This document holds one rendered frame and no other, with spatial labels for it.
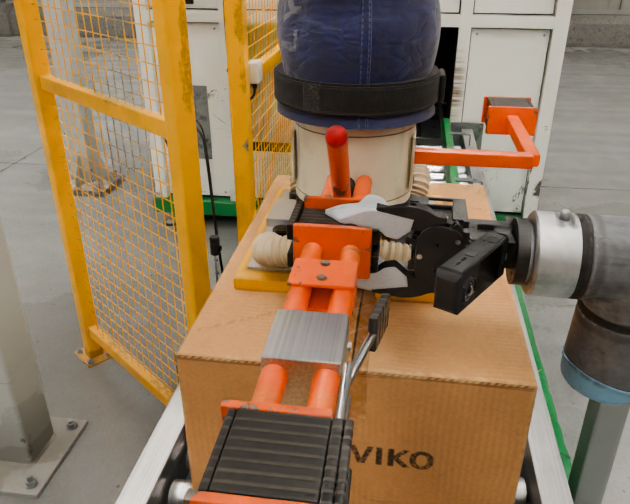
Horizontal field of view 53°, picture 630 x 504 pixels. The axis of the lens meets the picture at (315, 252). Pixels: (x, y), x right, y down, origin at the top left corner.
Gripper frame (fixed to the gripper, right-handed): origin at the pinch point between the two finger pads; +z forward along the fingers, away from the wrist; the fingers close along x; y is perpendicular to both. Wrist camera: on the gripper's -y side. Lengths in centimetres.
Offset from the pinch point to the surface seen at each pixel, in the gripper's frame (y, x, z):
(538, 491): 15, -48, -32
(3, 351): 59, -69, 92
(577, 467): 46, -73, -49
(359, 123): 17.0, 8.6, -0.9
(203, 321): 2.2, -12.9, 16.2
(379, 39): 17.6, 18.6, -2.7
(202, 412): -4.9, -21.0, 14.7
